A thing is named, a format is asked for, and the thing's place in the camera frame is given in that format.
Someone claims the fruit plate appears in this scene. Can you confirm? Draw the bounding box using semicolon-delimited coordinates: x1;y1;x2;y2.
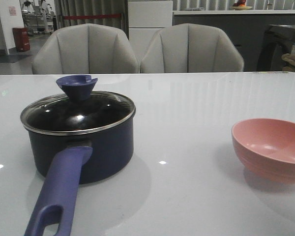
230;0;253;10

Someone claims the dark blue saucepan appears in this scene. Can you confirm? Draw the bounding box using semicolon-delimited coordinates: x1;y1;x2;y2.
21;91;136;236

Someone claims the white cabinet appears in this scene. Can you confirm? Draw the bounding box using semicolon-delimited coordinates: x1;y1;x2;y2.
128;0;173;60

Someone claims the red trash bin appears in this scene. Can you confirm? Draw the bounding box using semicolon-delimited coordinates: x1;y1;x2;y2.
12;27;30;52

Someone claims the dark appliance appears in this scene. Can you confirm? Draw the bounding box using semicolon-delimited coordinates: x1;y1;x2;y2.
257;25;295;71

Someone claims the pink bowl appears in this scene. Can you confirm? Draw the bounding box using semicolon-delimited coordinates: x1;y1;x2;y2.
232;118;295;184

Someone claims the grey upholstered chair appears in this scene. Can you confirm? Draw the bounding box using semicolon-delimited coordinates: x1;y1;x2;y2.
31;24;139;75
140;23;244;73

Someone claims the right grey upholstered chair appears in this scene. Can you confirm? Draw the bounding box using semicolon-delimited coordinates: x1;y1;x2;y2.
140;23;244;73

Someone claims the left grey upholstered chair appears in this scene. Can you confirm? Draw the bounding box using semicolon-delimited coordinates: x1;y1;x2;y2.
31;24;139;75

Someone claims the grey counter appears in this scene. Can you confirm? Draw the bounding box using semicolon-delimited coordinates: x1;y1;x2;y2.
173;10;295;71

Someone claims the beige cushion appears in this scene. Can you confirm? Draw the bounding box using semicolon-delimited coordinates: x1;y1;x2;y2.
281;54;295;72

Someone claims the glass lid with blue knob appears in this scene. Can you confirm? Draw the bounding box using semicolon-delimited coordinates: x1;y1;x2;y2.
20;75;136;136

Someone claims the red barrier belt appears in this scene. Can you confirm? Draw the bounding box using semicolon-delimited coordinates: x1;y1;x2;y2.
62;13;122;20

